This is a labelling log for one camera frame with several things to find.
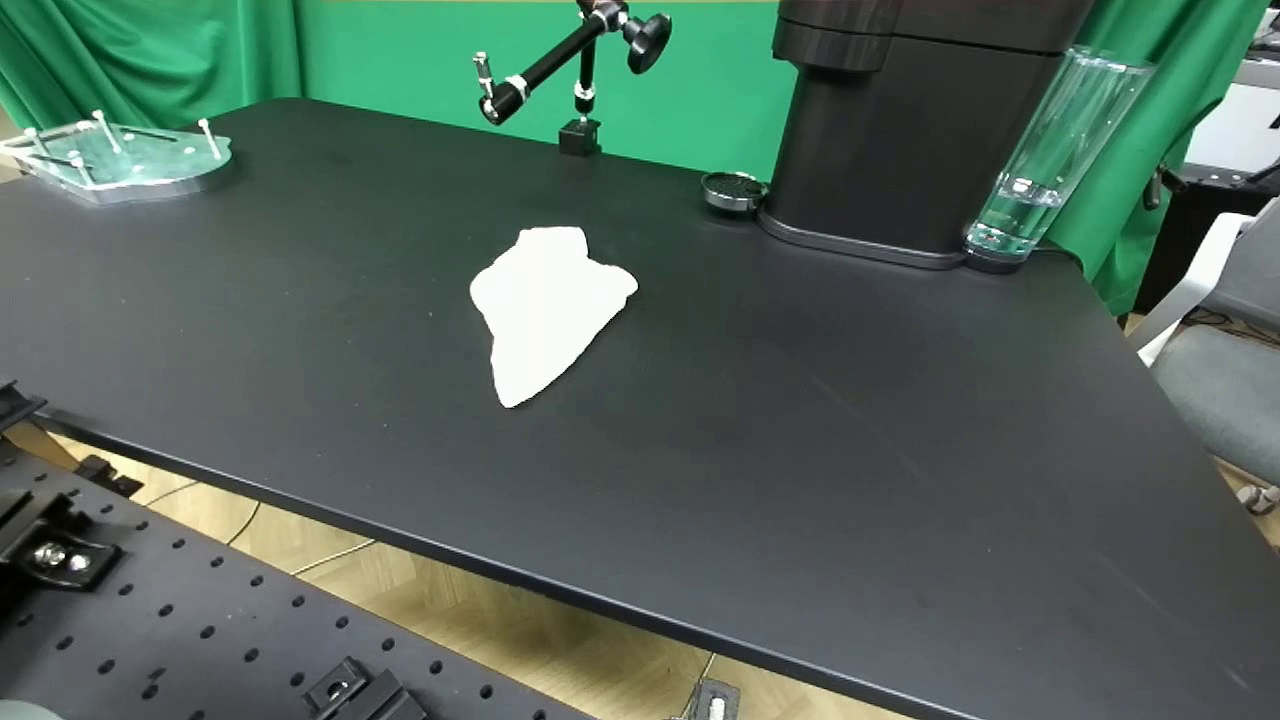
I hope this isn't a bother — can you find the green backdrop curtain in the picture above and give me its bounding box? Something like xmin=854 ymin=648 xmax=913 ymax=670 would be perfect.
xmin=0 ymin=0 xmax=1271 ymax=319

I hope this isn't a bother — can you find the white side table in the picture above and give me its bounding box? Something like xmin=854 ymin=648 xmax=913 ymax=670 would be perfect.
xmin=1180 ymin=74 xmax=1280 ymax=181

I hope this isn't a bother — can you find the grey office chair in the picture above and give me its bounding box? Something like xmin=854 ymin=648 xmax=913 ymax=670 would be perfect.
xmin=1131 ymin=197 xmax=1280 ymax=516

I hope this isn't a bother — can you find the black perforated breadboard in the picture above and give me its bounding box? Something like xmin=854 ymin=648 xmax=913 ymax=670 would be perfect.
xmin=0 ymin=378 xmax=591 ymax=720

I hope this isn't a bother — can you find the white cloth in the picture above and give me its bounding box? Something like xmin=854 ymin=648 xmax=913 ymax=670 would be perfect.
xmin=463 ymin=225 xmax=639 ymax=412

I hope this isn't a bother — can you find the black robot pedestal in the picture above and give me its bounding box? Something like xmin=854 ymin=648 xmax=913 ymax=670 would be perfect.
xmin=760 ymin=0 xmax=1101 ymax=272

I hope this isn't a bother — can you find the small black round cap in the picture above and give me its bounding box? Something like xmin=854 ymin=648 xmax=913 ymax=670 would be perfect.
xmin=699 ymin=167 xmax=774 ymax=219

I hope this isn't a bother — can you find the black articulated stand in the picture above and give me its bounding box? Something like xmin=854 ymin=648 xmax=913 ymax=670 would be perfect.
xmin=472 ymin=0 xmax=675 ymax=158

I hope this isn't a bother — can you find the black bracket with silver bolt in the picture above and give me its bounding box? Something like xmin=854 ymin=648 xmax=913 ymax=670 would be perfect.
xmin=0 ymin=488 xmax=130 ymax=591

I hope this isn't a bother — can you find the black clamp block on breadboard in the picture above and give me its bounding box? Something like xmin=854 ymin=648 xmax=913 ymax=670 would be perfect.
xmin=299 ymin=650 xmax=442 ymax=720

